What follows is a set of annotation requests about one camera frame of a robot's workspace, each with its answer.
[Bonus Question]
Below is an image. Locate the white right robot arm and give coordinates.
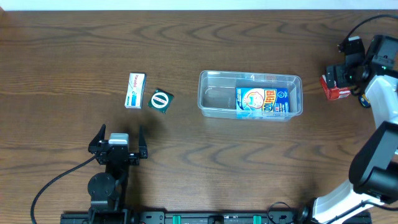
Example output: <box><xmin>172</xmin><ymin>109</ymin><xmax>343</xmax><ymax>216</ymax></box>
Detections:
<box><xmin>297</xmin><ymin>35</ymin><xmax>397</xmax><ymax>223</ymax></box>

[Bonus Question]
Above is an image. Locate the white Panadol box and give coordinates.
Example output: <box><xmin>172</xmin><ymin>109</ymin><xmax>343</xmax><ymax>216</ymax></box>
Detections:
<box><xmin>124</xmin><ymin>73</ymin><xmax>146</xmax><ymax>109</ymax></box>

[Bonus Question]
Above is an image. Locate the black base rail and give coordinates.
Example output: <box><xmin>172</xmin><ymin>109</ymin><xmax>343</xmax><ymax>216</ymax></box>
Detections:
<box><xmin>60</xmin><ymin>202</ymin><xmax>374</xmax><ymax>224</ymax></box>

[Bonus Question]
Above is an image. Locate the clear plastic container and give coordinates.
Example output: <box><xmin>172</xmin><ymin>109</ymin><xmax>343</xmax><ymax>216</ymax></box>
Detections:
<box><xmin>198</xmin><ymin>70</ymin><xmax>303</xmax><ymax>121</ymax></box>

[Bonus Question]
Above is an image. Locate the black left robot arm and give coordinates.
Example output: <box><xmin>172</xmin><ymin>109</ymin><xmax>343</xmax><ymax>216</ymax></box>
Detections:
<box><xmin>83</xmin><ymin>125</ymin><xmax>148</xmax><ymax>224</ymax></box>

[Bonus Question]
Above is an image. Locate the red Panadol ActiFast box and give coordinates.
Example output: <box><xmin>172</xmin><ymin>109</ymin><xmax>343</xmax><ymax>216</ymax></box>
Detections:
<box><xmin>320</xmin><ymin>75</ymin><xmax>351</xmax><ymax>101</ymax></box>

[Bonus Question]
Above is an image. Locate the small dark medicine bottle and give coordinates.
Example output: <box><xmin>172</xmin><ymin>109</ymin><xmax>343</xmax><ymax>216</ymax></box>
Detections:
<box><xmin>358</xmin><ymin>94</ymin><xmax>371</xmax><ymax>108</ymax></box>

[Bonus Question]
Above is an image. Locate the blue Cool Fever box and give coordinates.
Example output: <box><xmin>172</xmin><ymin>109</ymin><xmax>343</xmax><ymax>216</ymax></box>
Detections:
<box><xmin>236</xmin><ymin>87</ymin><xmax>290</xmax><ymax>119</ymax></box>

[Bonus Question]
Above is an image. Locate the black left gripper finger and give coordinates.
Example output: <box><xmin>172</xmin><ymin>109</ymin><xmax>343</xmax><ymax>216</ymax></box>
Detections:
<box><xmin>88</xmin><ymin>124</ymin><xmax>106</xmax><ymax>154</ymax></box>
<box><xmin>138</xmin><ymin>126</ymin><xmax>148</xmax><ymax>159</ymax></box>

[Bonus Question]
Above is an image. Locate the green Zam-Buk box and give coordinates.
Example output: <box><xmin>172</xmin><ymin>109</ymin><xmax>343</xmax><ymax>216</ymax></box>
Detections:
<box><xmin>147</xmin><ymin>89</ymin><xmax>174</xmax><ymax>114</ymax></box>

